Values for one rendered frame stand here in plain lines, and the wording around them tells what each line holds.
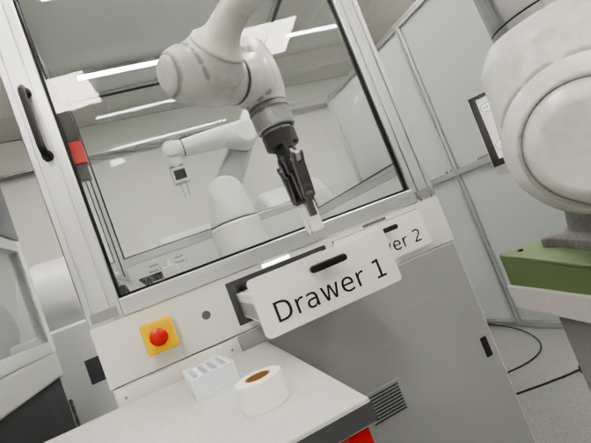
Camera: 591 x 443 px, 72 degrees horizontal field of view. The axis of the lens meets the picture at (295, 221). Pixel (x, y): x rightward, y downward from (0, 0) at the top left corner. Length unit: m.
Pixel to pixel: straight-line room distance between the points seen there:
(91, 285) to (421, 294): 0.88
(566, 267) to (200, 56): 0.66
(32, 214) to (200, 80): 3.75
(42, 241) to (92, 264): 3.30
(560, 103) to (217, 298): 0.86
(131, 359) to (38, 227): 3.40
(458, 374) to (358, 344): 0.33
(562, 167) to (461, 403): 1.02
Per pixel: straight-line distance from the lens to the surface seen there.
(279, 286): 0.75
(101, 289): 1.08
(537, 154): 0.42
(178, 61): 0.78
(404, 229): 1.23
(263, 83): 0.89
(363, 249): 0.81
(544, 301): 0.73
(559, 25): 0.47
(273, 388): 0.61
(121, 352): 1.08
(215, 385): 0.82
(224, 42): 0.79
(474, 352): 1.37
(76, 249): 1.09
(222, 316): 1.07
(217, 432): 0.63
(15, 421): 1.60
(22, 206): 4.46
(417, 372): 1.27
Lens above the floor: 0.96
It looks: 3 degrees up
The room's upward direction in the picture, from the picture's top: 21 degrees counter-clockwise
